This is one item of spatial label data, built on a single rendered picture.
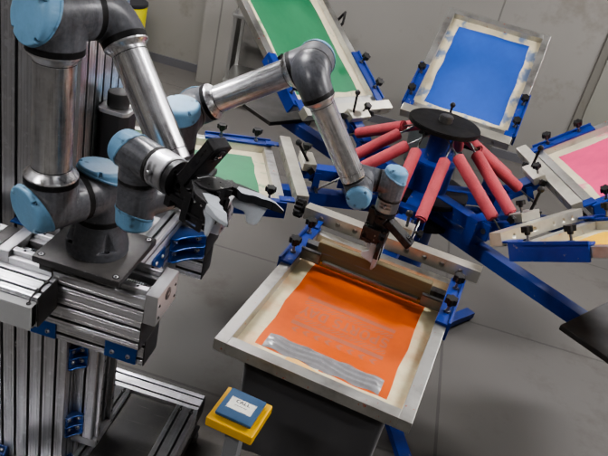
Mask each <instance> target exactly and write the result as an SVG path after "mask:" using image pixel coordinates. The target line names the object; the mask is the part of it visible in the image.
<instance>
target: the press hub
mask: <svg viewBox="0 0 608 456"><path fill-rule="evenodd" d="M409 120H410V121H411V122H412V123H413V124H414V125H415V126H416V127H417V128H419V129H420V130H422V131H424V132H426V133H428V134H431V135H430V136H429V140H428V143H427V146H426V148H419V149H420V150H421V151H422V154H421V156H420V159H419V161H418V163H417V165H416V168H415V169H414V171H413V175H412V177H411V180H410V182H409V184H408V186H407V188H406V190H405V192H404V196H403V198H402V201H401V202H404V203H406V201H407V200H408V198H409V196H410V195H411V193H412V192H413V190H415V191H417V192H419V193H422V194H424V193H425V191H426V188H427V186H428V184H429V182H430V180H431V177H432V174H433V171H434V169H435V167H436V165H437V163H438V160H439V158H440V157H446V152H447V149H448V146H449V143H448V141H447V140H446V139H448V140H449V141H451V140H452V141H459V142H471V141H475V140H477V139H479V137H480V129H479V128H478V127H477V126H476V125H475V124H474V123H472V122H471V121H469V120H467V119H465V118H463V117H461V116H459V115H456V114H453V113H450V112H448V111H444V110H440V109H429V108H419V109H413V110H412V111H411V112H410V114H409ZM447 158H448V159H449V160H450V161H451V164H450V166H449V169H448V171H447V173H446V176H445V177H444V180H443V182H442V186H441V188H440V191H439V193H438V195H444V194H446V195H447V196H449V197H450V198H452V199H453V200H455V201H456V202H458V203H460V204H462V205H463V206H465V205H466V204H467V202H468V195H467V194H464V193H457V192H450V191H447V188H448V186H449V185H456V186H460V185H459V184H458V183H456V182H455V181H453V180H452V179H451V176H452V173H453V170H454V168H455V165H454V163H453V161H452V159H451V158H450V157H447ZM452 209H453V208H452V207H451V206H450V205H448V204H446V203H445V202H443V201H442V200H441V199H439V198H438V197H436V200H435V202H434V204H433V207H432V210H431V212H430V214H435V213H438V212H452ZM444 232H445V229H443V228H442V227H441V226H440V225H438V224H437V223H435V222H433V221H432V220H430V219H429V218H428V219H427V222H426V223H425V226H424V228H423V236H422V238H421V239H420V240H419V241H416V240H414V241H415V242H419V243H421V244H424V245H428V242H429V241H430V238H431V235H432V234H441V233H444ZM398 260H400V261H405V262H407V263H410V264H412V265H414V266H417V267H420V266H421V263H420V262H418V261H414V260H412V259H409V258H407V257H404V256H402V255H400V256H399V258H398Z"/></svg>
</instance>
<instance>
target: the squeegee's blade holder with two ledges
mask: <svg viewBox="0 0 608 456"><path fill-rule="evenodd" d="M321 264H323V265H325V266H328V267H329V268H332V269H334V270H337V271H341V272H344V273H345V274H348V275H350V276H353V277H355V278H358V279H360V280H364V281H366V282H369V283H371V284H374V285H376V286H378V287H381V288H383V289H386V290H390V291H392V292H394V293H396V294H399V295H402V296H404V297H406V298H408V299H412V300H415V301H416V300H417V299H418V297H416V296H414V295H412V294H409V293H407V292H404V291H401V290H398V289H396V288H393V287H391V286H388V285H385V284H384V283H381V282H379V281H376V280H372V279H369V278H367V277H365V276H363V275H360V274H358V273H355V272H352V271H349V270H347V269H344V268H342V267H339V266H337V265H335V264H332V263H330V262H327V261H323V262H322V263H321Z"/></svg>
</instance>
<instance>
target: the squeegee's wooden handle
mask: <svg viewBox="0 0 608 456"><path fill-rule="evenodd" d="M317 252H321V258H320V261H321V262H323V261H327V262H330V263H332V264H335V265H337V266H339V267H342V268H344V269H347V270H349V271H352V272H355V273H358V274H360V275H363V276H365V277H367V278H369V279H372V280H376V281H379V282H381V283H384V284H385V285H388V286H391V287H393V288H396V289H398V290H401V291H404V292H407V293H409V294H412V295H414V296H416V297H418V300H420V299H421V296H422V294H423V292H424V293H427V294H430V291H431V288H432V285H433V280H428V279H426V278H424V277H422V276H419V275H416V274H414V273H411V272H409V271H405V270H403V269H400V268H397V267H395V266H393V265H390V264H388V263H385V262H383V261H379V260H377V263H376V266H375V267H374V268H373V269H372V270H370V265H371V262H370V261H368V260H366V259H365V258H363V257H362V256H361V253H359V252H355V251H353V250H350V249H348V248H346V247H343V246H341V245H338V244H335V243H333V242H329V241H327V240H324V239H321V241H320V242H319V244H318V250H317Z"/></svg>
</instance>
